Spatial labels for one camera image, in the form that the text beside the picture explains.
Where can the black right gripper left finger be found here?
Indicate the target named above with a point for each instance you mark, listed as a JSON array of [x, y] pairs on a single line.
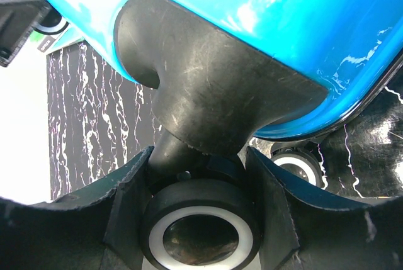
[[95, 227]]

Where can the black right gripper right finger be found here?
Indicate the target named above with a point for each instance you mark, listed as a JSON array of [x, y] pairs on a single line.
[[306, 227]]

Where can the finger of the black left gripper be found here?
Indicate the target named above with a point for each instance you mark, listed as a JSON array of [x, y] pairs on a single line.
[[18, 20]]

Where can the blue suitcase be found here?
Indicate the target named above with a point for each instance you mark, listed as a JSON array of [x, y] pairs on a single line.
[[223, 71]]

